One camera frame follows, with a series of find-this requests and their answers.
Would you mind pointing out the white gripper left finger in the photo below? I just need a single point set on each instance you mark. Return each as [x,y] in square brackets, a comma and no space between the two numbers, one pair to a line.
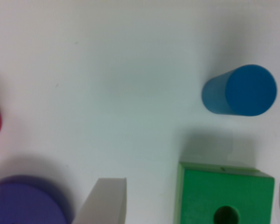
[106,203]

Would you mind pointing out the green square block with hole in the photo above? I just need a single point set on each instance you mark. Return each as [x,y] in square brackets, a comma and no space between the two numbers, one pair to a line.
[217,194]

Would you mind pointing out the blue cylinder block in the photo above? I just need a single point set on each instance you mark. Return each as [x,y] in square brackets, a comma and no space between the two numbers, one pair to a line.
[249,90]

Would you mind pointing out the purple round ring block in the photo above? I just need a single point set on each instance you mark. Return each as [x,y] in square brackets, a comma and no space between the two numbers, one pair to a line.
[26,199]

